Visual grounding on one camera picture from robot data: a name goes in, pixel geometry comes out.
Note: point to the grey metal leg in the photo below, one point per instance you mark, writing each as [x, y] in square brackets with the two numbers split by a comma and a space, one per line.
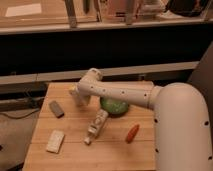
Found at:
[71, 13]
[129, 9]

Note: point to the wooden table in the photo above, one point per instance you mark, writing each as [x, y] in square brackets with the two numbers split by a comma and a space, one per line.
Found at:
[109, 152]

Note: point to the orange carrot toy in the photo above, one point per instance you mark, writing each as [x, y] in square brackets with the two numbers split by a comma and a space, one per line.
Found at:
[132, 133]

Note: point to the grey metal leg left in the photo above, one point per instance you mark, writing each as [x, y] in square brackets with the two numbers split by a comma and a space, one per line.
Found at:
[71, 13]

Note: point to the grey rectangular block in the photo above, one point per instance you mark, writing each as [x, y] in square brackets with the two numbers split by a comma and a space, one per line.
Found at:
[56, 109]

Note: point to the grey metal leg right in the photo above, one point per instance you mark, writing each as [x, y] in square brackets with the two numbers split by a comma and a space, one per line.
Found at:
[129, 9]

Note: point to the white paper sheet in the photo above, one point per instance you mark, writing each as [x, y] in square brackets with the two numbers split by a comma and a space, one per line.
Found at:
[23, 10]

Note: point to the black object top right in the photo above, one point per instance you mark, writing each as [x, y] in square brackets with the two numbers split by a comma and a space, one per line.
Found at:
[187, 8]

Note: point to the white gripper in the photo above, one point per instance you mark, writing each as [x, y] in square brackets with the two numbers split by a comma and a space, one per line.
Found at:
[79, 99]

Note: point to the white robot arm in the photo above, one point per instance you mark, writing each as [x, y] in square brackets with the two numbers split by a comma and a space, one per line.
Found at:
[181, 118]

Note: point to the white rectangular block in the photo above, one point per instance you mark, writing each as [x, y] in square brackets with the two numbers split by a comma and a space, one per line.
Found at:
[55, 141]

